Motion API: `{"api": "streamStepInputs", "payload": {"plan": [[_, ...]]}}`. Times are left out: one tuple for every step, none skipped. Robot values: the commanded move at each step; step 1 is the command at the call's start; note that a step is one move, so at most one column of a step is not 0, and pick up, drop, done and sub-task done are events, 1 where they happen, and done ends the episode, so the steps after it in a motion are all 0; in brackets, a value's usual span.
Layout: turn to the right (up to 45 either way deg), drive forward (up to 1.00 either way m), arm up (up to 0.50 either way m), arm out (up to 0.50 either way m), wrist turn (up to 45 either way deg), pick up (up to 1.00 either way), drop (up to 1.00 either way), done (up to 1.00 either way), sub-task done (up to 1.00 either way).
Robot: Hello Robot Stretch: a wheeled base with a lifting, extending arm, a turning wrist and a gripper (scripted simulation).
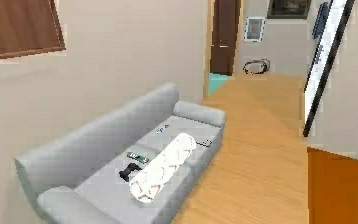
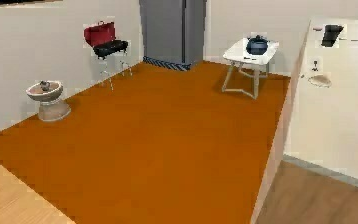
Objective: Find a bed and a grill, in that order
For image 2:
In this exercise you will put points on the white folding table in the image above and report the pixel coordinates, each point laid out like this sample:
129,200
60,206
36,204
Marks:
253,56

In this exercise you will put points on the black slanted box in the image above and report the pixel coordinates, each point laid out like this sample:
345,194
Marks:
331,35

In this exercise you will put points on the red and black grill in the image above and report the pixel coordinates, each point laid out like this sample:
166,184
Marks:
105,45

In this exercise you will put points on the small black tap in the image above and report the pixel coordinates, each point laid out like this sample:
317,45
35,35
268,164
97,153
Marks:
315,65

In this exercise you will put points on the beige pedestal bowl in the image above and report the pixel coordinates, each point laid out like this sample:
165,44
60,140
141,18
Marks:
48,100

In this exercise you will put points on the dark blue pot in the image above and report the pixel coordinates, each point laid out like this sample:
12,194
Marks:
256,46

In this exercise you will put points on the grey fridge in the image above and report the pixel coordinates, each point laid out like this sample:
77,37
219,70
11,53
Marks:
167,30

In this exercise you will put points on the small grey lump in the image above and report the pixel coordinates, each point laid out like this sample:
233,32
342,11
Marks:
45,85

